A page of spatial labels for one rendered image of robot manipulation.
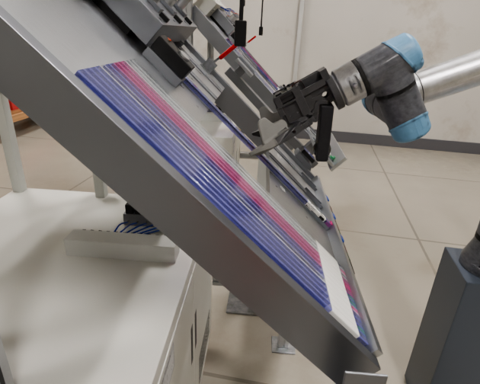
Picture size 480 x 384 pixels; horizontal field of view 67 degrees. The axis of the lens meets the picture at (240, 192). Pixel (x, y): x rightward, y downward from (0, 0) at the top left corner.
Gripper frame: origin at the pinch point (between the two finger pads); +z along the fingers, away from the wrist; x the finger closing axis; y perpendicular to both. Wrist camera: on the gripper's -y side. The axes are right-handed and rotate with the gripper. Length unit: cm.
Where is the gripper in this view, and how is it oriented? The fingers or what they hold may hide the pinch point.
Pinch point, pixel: (251, 146)
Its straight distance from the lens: 77.1
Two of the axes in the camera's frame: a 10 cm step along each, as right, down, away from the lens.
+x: -0.7, 4.0, -9.1
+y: -4.9, -8.1, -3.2
